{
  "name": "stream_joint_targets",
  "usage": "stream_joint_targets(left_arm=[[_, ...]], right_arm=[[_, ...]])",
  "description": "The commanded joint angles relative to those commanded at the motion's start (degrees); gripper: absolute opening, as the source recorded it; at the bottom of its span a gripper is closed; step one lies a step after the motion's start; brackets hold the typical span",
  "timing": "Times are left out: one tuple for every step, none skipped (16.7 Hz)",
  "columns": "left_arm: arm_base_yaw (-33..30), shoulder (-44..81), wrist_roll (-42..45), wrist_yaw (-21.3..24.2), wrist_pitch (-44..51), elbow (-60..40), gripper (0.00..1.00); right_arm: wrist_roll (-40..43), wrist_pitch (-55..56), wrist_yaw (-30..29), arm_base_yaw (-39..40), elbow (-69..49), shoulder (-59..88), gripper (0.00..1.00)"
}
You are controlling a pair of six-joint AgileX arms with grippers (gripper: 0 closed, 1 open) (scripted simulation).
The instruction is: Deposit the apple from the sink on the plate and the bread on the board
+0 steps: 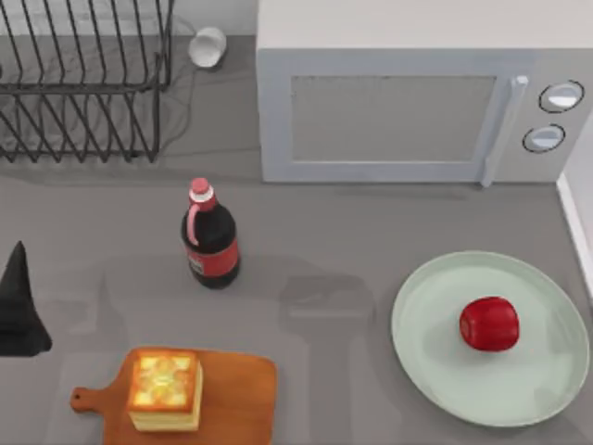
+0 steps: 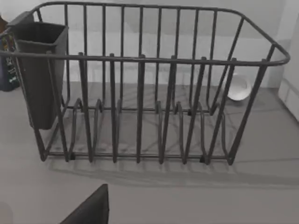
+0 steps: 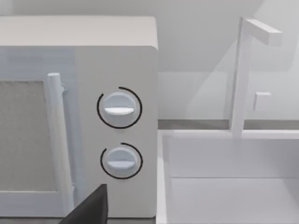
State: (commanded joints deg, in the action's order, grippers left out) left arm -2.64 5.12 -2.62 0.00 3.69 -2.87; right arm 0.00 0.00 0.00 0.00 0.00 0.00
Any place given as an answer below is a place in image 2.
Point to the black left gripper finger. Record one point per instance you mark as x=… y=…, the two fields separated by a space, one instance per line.
x=95 y=207

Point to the dark grey cutlery holder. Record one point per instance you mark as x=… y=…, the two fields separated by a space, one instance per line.
x=39 y=77

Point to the dark blue bottle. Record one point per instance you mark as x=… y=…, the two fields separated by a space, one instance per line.
x=8 y=70

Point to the white bowl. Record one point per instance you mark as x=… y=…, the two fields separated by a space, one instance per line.
x=240 y=88

